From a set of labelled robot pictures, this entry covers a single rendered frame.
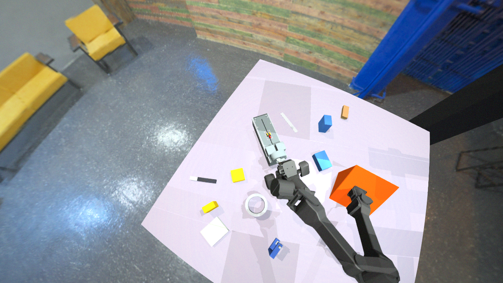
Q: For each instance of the yellow block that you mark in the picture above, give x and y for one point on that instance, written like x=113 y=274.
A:
x=209 y=207
x=237 y=175

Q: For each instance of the blue c-clamp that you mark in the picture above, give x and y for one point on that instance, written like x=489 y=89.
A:
x=274 y=248

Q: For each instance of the blue block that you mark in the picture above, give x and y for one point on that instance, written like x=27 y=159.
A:
x=321 y=160
x=325 y=123

